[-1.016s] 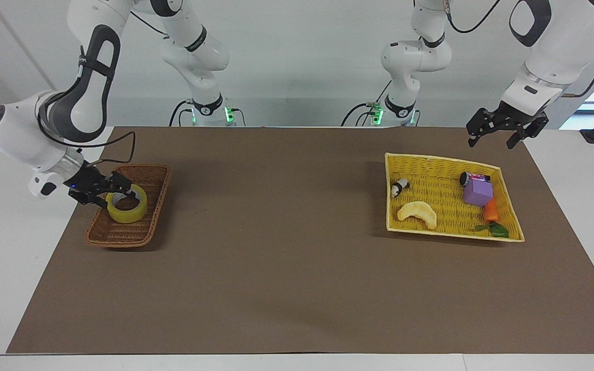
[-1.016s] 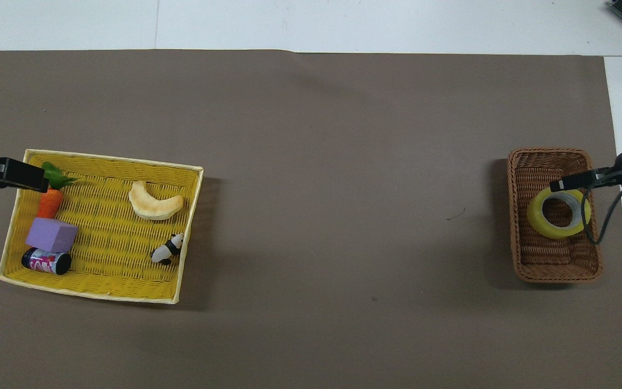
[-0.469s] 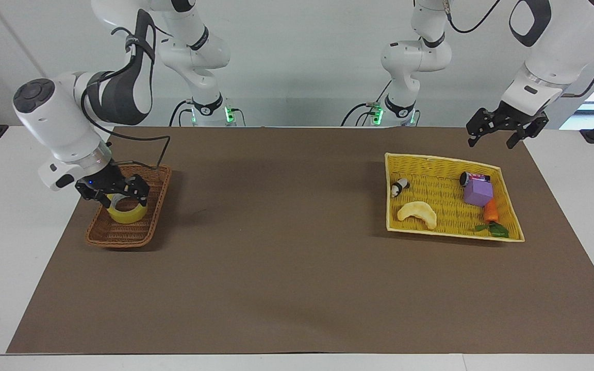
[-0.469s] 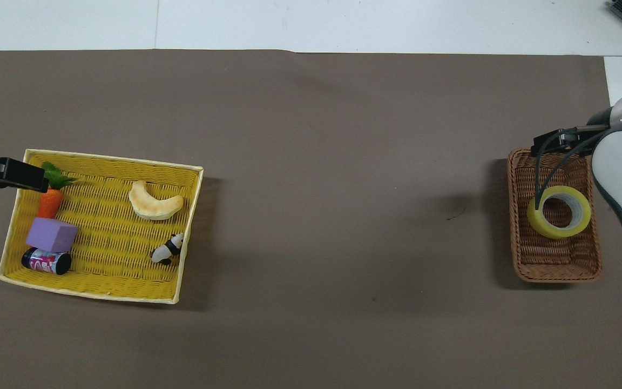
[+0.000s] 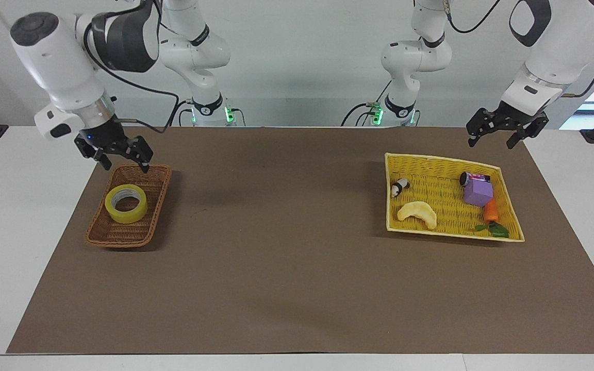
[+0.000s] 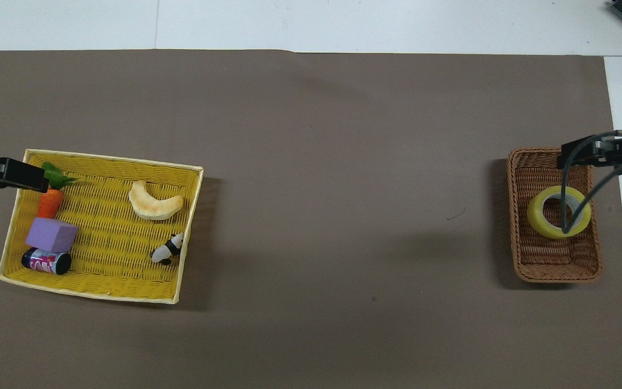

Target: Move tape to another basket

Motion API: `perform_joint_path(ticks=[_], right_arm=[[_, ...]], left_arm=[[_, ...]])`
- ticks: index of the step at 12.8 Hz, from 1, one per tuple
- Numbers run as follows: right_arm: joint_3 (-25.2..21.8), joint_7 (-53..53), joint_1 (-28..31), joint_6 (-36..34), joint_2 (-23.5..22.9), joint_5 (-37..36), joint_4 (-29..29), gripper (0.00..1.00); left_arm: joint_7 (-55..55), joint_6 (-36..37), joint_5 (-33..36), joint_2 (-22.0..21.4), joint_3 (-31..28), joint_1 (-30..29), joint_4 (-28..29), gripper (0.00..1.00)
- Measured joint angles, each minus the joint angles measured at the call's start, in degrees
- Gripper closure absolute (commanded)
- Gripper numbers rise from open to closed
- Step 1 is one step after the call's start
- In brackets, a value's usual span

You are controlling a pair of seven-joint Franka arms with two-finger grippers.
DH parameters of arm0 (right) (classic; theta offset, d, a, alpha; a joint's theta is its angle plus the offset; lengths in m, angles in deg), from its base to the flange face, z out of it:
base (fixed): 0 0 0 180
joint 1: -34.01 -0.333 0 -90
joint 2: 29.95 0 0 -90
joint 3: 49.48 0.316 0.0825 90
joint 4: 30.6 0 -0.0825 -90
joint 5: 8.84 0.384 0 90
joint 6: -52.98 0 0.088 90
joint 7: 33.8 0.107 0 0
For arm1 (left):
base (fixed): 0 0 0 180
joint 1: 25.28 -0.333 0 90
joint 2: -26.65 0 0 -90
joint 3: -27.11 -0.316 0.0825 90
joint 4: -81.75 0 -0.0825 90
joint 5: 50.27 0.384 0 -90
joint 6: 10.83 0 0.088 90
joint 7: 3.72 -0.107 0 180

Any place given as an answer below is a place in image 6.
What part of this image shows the black can with pink label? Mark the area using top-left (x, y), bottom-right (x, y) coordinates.
top-left (21, 247), bottom-right (72, 276)

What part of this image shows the small panda toy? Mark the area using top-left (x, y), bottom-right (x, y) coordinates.
top-left (151, 233), bottom-right (185, 265)

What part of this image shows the yellow woven basket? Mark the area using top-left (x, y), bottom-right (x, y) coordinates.
top-left (0, 149), bottom-right (205, 305)

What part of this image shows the yellow tape roll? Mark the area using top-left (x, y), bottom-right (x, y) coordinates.
top-left (526, 185), bottom-right (592, 239)

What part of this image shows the black cable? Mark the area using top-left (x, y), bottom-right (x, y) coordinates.
top-left (561, 130), bottom-right (622, 236)

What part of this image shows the purple foam block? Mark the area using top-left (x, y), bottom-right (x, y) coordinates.
top-left (25, 218), bottom-right (79, 253)

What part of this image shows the orange toy carrot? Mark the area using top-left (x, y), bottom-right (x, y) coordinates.
top-left (38, 162), bottom-right (79, 219)

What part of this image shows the brown wicker basket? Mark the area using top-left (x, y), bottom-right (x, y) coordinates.
top-left (507, 147), bottom-right (603, 283)

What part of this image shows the pale yellow melon slice toy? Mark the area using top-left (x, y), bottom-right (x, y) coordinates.
top-left (129, 180), bottom-right (184, 221)

